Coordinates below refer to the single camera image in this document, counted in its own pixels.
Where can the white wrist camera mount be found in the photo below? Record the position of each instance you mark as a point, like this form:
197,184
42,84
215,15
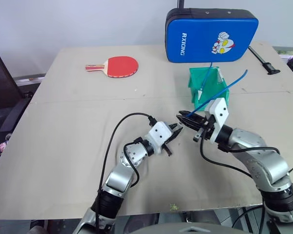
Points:
158,132
219,112

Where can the green plastic bin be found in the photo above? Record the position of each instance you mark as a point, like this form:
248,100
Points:
210,97

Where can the black pole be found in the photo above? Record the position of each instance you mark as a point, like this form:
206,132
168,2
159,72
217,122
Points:
180,3

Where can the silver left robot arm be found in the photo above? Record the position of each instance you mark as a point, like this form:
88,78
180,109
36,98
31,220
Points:
127,168

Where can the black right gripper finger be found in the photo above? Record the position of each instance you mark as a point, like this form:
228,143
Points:
191,116
188,123

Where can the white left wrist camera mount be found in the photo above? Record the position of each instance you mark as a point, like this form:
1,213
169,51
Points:
158,132

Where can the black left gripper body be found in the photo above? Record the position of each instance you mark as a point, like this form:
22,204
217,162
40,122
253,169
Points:
168,143

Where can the white coupler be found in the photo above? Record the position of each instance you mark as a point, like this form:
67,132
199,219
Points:
199,94

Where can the blue RXIONG kick pad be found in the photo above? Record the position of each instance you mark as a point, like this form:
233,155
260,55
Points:
205,36

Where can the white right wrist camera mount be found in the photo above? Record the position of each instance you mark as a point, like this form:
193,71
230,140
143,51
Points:
219,112

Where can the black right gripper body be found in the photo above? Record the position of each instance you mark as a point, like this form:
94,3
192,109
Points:
205,128

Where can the small pink object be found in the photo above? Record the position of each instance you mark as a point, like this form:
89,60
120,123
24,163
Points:
1,146

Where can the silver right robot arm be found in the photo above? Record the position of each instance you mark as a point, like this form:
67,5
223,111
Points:
263,158

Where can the grey metal frame bar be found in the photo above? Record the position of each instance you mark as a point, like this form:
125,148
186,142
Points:
29,79

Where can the black mesh chair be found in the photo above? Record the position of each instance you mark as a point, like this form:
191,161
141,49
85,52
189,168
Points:
2,90

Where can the black clamp bar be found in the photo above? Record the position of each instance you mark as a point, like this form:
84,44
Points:
265,62

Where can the red table tennis paddle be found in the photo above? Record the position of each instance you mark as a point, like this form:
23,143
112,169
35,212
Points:
122,66

